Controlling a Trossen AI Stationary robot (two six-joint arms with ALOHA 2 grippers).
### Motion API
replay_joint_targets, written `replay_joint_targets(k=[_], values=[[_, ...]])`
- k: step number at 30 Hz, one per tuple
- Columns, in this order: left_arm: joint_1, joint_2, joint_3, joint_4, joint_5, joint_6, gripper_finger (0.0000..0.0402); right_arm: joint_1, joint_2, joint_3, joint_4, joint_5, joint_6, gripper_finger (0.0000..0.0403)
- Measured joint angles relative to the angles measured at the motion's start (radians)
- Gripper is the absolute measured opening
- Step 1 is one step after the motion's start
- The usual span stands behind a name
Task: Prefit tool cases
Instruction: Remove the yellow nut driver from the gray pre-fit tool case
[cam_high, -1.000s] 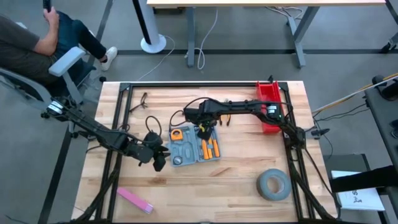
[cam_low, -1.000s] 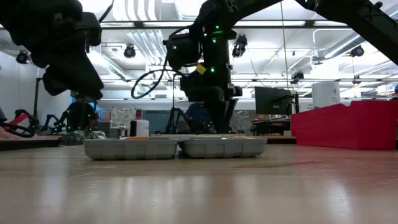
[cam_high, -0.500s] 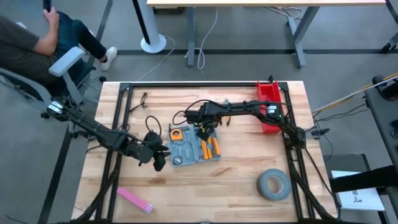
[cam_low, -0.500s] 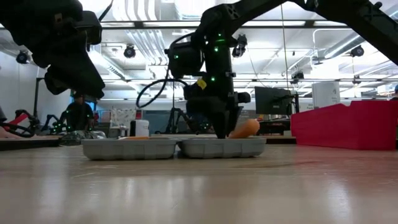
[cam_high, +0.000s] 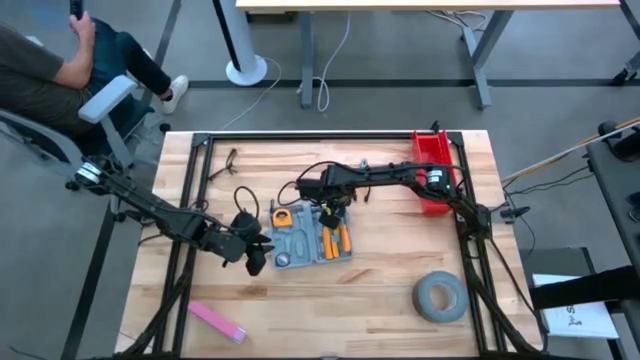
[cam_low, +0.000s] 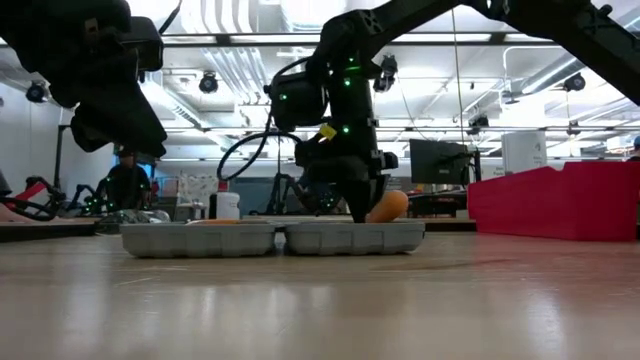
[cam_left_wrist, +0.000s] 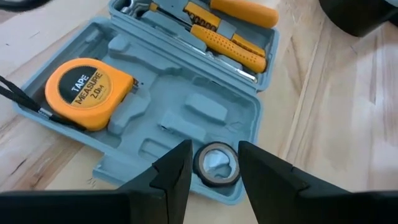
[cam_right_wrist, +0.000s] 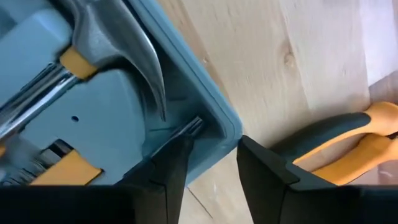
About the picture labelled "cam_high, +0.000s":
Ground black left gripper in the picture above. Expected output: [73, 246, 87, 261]
[219, 227, 276, 278]

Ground grey-blue plastic tool case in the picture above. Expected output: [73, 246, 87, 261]
[263, 200, 355, 272]

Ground black safety glasses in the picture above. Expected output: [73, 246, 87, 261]
[206, 147, 241, 183]

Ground pink flat box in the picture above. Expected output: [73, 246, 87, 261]
[186, 300, 249, 346]

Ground grey office chair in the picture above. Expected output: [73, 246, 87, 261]
[0, 33, 172, 225]

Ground grey floor box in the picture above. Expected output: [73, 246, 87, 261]
[518, 246, 597, 281]

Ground wooden desk grey legs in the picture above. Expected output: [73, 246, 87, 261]
[233, 0, 640, 111]

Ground white rod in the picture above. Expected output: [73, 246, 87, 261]
[501, 122, 640, 184]

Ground black flat bar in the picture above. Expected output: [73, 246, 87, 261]
[527, 264, 640, 312]

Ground white printed paper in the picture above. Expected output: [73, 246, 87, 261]
[531, 273, 621, 341]

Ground black side table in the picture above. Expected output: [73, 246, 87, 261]
[584, 119, 640, 281]

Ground person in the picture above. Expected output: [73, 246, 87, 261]
[0, 9, 191, 151]

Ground black caster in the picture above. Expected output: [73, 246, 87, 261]
[611, 49, 640, 87]

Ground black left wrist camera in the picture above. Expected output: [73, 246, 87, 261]
[230, 210, 263, 236]

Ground black aluminium table frame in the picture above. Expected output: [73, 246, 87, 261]
[112, 129, 549, 360]

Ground red bin wall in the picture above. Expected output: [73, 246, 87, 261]
[409, 128, 460, 217]

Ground grey duct tape roll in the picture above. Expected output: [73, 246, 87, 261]
[411, 270, 471, 324]

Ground white floor cable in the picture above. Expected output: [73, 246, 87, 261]
[311, 11, 352, 114]
[221, 56, 284, 131]

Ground grey pedestal column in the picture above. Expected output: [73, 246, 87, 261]
[211, 0, 270, 88]

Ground black floor cables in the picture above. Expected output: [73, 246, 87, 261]
[503, 164, 592, 197]

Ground white cable bundle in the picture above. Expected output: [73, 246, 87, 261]
[426, 8, 490, 32]

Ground yellow cable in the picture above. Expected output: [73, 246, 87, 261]
[574, 116, 640, 149]

